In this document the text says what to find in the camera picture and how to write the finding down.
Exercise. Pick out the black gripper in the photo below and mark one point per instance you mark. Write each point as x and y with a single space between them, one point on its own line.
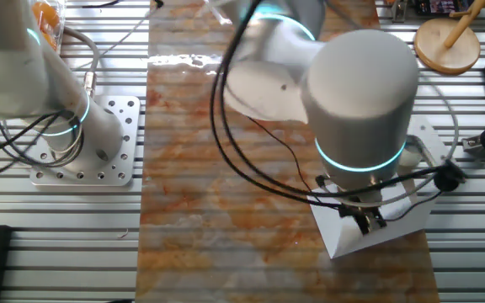
360 209

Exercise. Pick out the white paper sheet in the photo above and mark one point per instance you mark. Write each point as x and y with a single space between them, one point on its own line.
343 240

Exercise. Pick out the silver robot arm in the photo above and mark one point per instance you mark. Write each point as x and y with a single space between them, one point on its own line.
360 84

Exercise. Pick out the orange marble pattern mat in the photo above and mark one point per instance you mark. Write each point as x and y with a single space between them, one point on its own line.
225 231

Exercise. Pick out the wooden stand with round base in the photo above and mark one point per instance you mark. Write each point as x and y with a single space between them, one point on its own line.
449 50

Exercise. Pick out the dark printed box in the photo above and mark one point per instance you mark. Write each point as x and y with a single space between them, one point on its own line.
440 6

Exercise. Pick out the clear plastic fruit clamshell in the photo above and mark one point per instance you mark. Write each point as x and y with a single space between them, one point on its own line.
59 25

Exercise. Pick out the orange fruit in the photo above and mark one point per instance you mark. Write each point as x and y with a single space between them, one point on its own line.
44 17

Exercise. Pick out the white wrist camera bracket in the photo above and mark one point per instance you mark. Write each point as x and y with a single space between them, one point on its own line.
430 139

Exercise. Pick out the small metal bracket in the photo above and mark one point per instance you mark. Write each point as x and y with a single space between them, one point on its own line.
399 10

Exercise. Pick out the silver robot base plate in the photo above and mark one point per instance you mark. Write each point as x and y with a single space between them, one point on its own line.
131 105

